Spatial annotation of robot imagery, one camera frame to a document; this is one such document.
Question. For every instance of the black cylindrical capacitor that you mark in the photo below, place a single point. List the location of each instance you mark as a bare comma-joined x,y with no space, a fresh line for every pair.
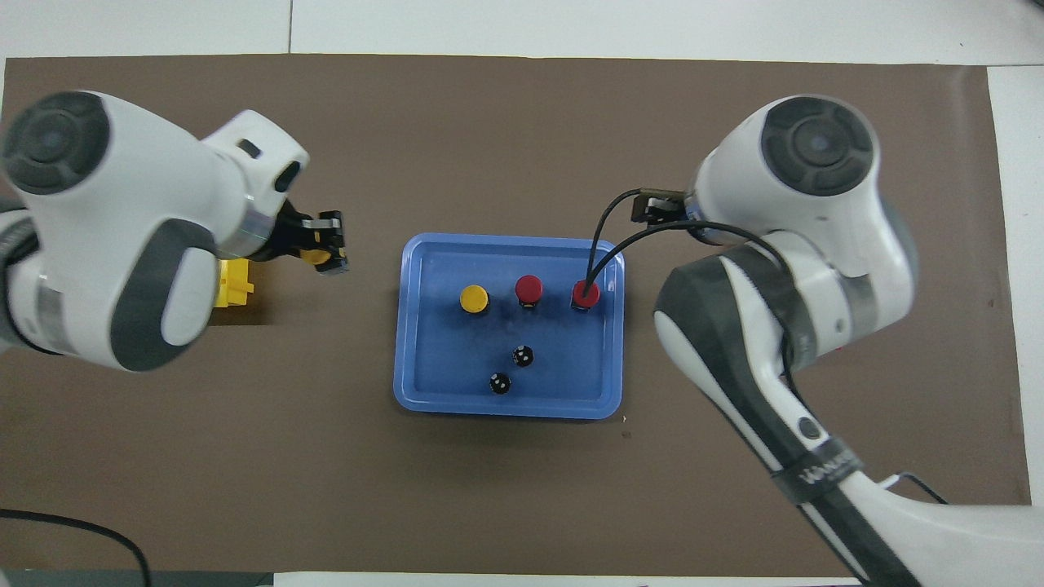
523,355
500,383

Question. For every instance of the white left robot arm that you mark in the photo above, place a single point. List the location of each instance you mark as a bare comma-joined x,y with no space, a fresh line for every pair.
106,204

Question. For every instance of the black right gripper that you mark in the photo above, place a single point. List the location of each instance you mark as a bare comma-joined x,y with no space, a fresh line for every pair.
667,212

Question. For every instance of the yellow plastic bin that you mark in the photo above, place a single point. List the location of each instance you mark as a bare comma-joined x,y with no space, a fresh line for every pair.
232,285

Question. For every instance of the red push button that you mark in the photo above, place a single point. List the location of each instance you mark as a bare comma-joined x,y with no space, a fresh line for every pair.
528,288
577,297

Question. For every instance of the brown paper mat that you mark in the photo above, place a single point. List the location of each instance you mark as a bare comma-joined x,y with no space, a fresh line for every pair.
522,489

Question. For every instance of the yellow push button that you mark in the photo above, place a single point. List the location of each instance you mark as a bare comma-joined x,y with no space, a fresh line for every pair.
311,257
474,299

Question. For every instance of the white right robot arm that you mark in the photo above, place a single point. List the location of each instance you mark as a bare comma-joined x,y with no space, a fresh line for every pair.
816,204

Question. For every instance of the blue plastic tray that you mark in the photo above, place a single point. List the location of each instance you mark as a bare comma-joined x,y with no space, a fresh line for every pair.
440,359

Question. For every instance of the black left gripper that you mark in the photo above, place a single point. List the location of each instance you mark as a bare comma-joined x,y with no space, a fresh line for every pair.
292,232

